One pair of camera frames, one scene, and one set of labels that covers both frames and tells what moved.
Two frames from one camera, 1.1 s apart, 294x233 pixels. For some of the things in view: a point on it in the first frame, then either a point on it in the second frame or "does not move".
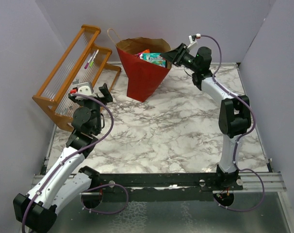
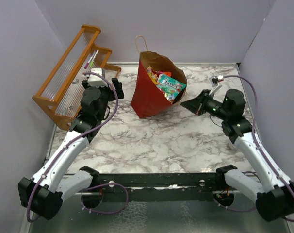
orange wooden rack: [83, 61] does not move
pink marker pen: [87, 65] does not move
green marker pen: [92, 62] does not move
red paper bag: [144, 78] → [146, 98]
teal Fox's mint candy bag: [155, 58] → [170, 86]
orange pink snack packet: [140, 54] → [154, 74]
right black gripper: [176, 56] → [197, 105]
